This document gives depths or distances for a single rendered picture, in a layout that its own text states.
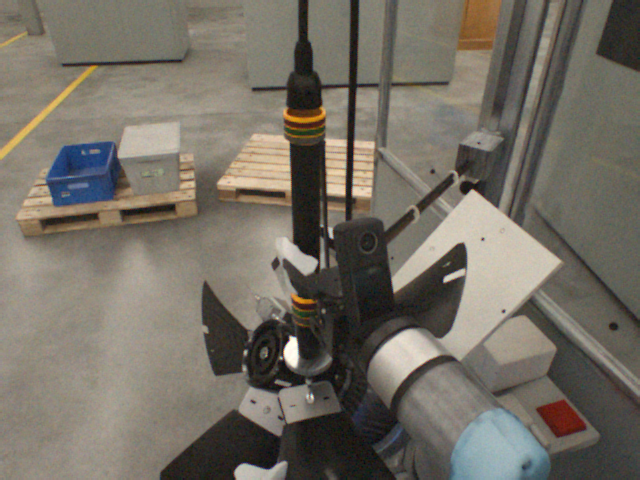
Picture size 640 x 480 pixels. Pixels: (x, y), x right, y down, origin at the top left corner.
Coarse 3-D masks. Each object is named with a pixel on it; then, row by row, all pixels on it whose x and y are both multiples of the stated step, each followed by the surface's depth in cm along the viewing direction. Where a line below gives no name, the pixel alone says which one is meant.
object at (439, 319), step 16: (448, 256) 73; (464, 256) 68; (432, 272) 71; (448, 272) 67; (416, 288) 69; (432, 288) 65; (448, 288) 63; (400, 304) 67; (416, 304) 64; (432, 304) 62; (448, 304) 60; (416, 320) 61; (432, 320) 59; (448, 320) 57
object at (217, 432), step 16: (224, 416) 84; (240, 416) 83; (208, 432) 84; (224, 432) 83; (240, 432) 83; (256, 432) 82; (192, 448) 85; (208, 448) 84; (224, 448) 83; (240, 448) 82; (256, 448) 82; (272, 448) 82; (176, 464) 87; (192, 464) 85; (208, 464) 83; (224, 464) 83; (256, 464) 82; (272, 464) 82
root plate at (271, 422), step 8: (248, 392) 83; (256, 392) 83; (264, 392) 83; (248, 400) 83; (256, 400) 83; (264, 400) 83; (272, 400) 83; (240, 408) 83; (248, 408) 83; (256, 408) 83; (272, 408) 83; (280, 408) 83; (248, 416) 83; (256, 416) 83; (264, 416) 83; (272, 416) 83; (264, 424) 83; (272, 424) 83; (280, 424) 83; (272, 432) 83; (280, 432) 82
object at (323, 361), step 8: (288, 344) 69; (296, 344) 69; (320, 344) 69; (288, 352) 68; (296, 352) 68; (320, 352) 68; (288, 360) 67; (296, 360) 67; (304, 360) 67; (312, 360) 67; (320, 360) 67; (328, 360) 67; (296, 368) 66; (304, 368) 66; (312, 368) 66; (320, 368) 66
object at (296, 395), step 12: (312, 384) 77; (324, 384) 78; (288, 396) 75; (300, 396) 76; (324, 396) 76; (288, 408) 74; (300, 408) 74; (312, 408) 74; (324, 408) 74; (336, 408) 75; (288, 420) 72
